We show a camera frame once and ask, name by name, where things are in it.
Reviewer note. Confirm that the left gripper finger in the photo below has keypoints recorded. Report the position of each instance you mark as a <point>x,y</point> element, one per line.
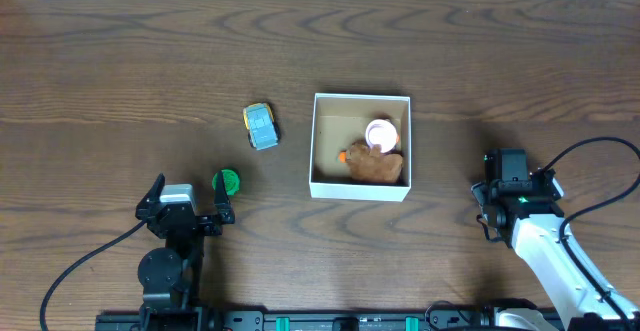
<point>221,199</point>
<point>152,197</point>

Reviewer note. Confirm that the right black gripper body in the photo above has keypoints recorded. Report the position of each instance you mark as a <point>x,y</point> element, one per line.
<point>480,191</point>

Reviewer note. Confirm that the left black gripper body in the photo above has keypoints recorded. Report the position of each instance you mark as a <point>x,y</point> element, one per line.
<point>185,222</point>

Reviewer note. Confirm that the pink duck toy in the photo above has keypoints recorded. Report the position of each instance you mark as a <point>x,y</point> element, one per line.
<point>382,133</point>

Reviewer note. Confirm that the brown plush toy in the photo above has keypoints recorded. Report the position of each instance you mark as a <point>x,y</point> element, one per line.
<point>369,165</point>

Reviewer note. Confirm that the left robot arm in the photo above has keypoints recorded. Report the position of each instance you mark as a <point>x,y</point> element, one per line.
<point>170,275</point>

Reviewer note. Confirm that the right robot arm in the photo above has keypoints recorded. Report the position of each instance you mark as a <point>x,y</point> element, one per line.
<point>522,208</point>

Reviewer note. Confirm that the green round toy disc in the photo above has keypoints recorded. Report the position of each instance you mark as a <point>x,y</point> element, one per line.
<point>231,181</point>

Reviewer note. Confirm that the yellow grey toy car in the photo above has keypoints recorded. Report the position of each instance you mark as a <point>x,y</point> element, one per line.
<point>263,131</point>

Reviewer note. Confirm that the white cardboard box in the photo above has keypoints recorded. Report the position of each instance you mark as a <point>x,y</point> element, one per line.
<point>339,120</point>

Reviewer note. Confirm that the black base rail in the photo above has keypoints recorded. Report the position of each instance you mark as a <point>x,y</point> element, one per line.
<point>509,314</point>

